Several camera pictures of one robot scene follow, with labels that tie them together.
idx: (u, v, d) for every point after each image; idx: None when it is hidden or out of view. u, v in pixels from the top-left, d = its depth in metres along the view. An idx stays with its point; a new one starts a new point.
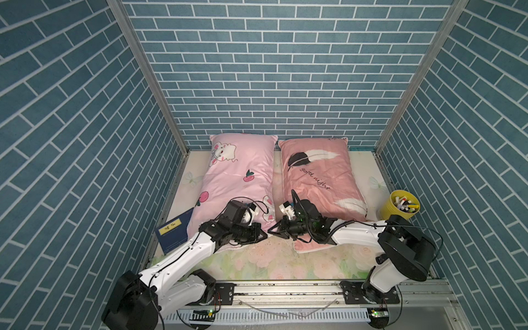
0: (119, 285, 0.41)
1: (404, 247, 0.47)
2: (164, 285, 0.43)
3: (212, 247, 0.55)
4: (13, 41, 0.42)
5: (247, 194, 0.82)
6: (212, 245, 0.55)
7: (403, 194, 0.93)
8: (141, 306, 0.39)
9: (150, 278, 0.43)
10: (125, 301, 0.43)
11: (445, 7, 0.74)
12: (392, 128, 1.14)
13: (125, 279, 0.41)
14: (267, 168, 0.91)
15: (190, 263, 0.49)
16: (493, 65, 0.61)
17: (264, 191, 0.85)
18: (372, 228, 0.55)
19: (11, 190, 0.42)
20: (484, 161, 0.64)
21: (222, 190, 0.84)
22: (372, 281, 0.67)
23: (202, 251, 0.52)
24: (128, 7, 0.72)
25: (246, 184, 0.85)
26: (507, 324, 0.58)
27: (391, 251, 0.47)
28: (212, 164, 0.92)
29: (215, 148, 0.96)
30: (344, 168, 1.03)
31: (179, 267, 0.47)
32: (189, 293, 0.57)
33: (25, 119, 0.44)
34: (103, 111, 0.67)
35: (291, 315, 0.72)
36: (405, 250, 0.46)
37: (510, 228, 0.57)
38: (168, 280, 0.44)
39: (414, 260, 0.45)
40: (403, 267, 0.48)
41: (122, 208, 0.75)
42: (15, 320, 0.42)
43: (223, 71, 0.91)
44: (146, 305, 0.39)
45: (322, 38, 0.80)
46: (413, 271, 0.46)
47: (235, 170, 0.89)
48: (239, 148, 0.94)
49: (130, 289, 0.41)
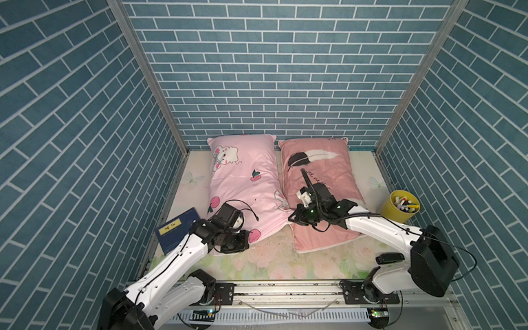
0: (106, 303, 0.40)
1: (434, 262, 0.43)
2: (152, 300, 0.41)
3: (204, 249, 0.52)
4: (13, 41, 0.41)
5: (256, 192, 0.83)
6: (203, 248, 0.52)
7: (403, 194, 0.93)
8: (129, 324, 0.38)
9: (137, 294, 0.41)
10: (117, 314, 0.43)
11: (445, 7, 0.74)
12: (392, 128, 1.14)
13: (112, 295, 0.40)
14: (271, 166, 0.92)
15: (181, 270, 0.47)
16: (493, 65, 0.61)
17: (273, 188, 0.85)
18: (403, 232, 0.49)
19: (10, 190, 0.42)
20: (484, 161, 0.64)
21: (232, 193, 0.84)
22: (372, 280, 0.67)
23: (192, 256, 0.50)
24: (128, 7, 0.72)
25: (254, 183, 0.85)
26: (507, 324, 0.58)
27: (418, 262, 0.45)
28: (216, 169, 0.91)
29: (216, 152, 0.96)
30: (344, 168, 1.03)
31: (168, 276, 0.45)
32: (188, 296, 0.57)
33: (24, 119, 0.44)
34: (103, 111, 0.67)
35: (291, 315, 0.72)
36: (433, 267, 0.43)
37: (510, 228, 0.57)
38: (157, 293, 0.42)
39: (439, 277, 0.43)
40: (423, 278, 0.46)
41: (122, 208, 0.75)
42: (15, 320, 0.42)
43: (223, 71, 0.91)
44: (134, 324, 0.37)
45: (322, 38, 0.80)
46: (431, 285, 0.45)
47: (240, 171, 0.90)
48: (242, 150, 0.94)
49: (120, 304, 0.43)
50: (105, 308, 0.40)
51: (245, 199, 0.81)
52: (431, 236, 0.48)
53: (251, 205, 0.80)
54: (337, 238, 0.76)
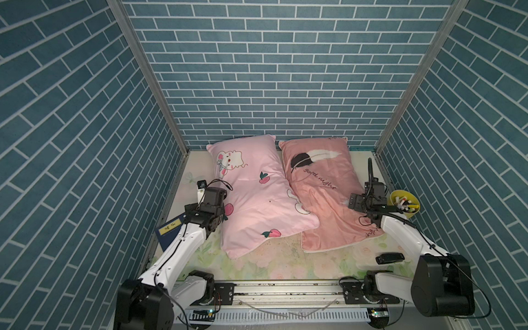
0: (122, 295, 0.39)
1: (438, 282, 0.42)
2: (169, 279, 0.43)
3: (203, 234, 0.55)
4: (13, 41, 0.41)
5: (269, 194, 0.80)
6: (203, 232, 0.55)
7: (403, 194, 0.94)
8: (152, 303, 0.39)
9: (153, 278, 0.42)
10: (134, 307, 0.42)
11: (445, 6, 0.74)
12: (392, 128, 1.14)
13: (125, 287, 0.40)
14: (279, 167, 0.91)
15: (187, 252, 0.49)
16: (493, 65, 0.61)
17: (284, 186, 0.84)
18: (427, 245, 0.49)
19: (11, 190, 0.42)
20: (485, 161, 0.64)
21: (245, 197, 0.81)
22: (375, 276, 0.68)
23: (195, 239, 0.52)
24: (128, 7, 0.73)
25: (267, 184, 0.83)
26: (507, 324, 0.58)
27: (423, 274, 0.44)
28: (222, 175, 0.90)
29: (220, 158, 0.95)
30: (346, 168, 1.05)
31: (179, 257, 0.47)
32: (192, 291, 0.57)
33: (24, 118, 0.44)
34: (103, 111, 0.67)
35: (291, 315, 0.72)
36: (430, 287, 0.42)
37: (511, 228, 0.57)
38: (171, 273, 0.44)
39: (436, 296, 0.42)
40: (421, 295, 0.45)
41: (122, 208, 0.75)
42: (15, 319, 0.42)
43: (223, 71, 0.91)
44: (157, 300, 0.39)
45: (322, 38, 0.80)
46: (425, 306, 0.44)
47: (248, 174, 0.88)
48: (245, 153, 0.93)
49: (134, 296, 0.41)
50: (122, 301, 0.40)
51: (260, 203, 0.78)
52: (450, 262, 0.45)
53: (269, 208, 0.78)
54: (344, 240, 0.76)
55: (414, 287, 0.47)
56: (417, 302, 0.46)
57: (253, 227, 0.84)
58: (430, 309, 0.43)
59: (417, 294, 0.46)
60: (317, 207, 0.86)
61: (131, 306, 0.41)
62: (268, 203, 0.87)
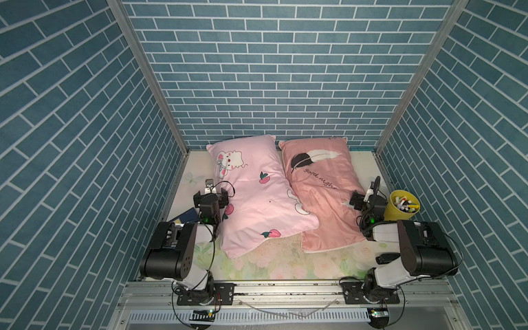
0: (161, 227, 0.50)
1: (417, 237, 0.50)
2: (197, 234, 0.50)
3: (212, 228, 0.67)
4: (13, 41, 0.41)
5: (269, 194, 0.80)
6: (211, 227, 0.66)
7: (403, 194, 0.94)
8: (186, 234, 0.49)
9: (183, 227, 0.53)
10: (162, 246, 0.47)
11: (445, 7, 0.74)
12: (392, 128, 1.14)
13: (159, 232, 0.49)
14: (279, 167, 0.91)
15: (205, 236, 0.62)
16: (493, 65, 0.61)
17: (284, 186, 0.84)
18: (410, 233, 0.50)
19: (10, 190, 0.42)
20: (485, 161, 0.64)
21: (245, 197, 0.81)
22: (377, 269, 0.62)
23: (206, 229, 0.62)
24: (128, 7, 0.72)
25: (267, 184, 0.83)
26: (507, 324, 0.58)
27: (402, 233, 0.53)
28: (222, 176, 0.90)
29: (220, 158, 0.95)
30: (346, 168, 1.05)
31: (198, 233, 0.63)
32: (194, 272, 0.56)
33: (24, 119, 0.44)
34: (103, 111, 0.67)
35: (291, 315, 0.72)
36: (409, 236, 0.50)
37: (510, 228, 0.57)
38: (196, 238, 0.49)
39: (417, 247, 0.48)
40: (407, 255, 0.50)
41: (122, 207, 0.75)
42: (15, 320, 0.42)
43: (223, 71, 0.91)
44: (190, 231, 0.49)
45: (322, 38, 0.80)
46: (411, 263, 0.48)
47: (247, 174, 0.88)
48: (245, 153, 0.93)
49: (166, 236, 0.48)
50: (159, 236, 0.48)
51: (260, 204, 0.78)
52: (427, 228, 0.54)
53: (269, 208, 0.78)
54: (344, 240, 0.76)
55: (401, 254, 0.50)
56: (405, 269, 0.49)
57: (253, 227, 0.84)
58: (415, 265, 0.47)
59: (405, 258, 0.51)
60: (318, 207, 0.86)
61: (162, 245, 0.47)
62: (268, 203, 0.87)
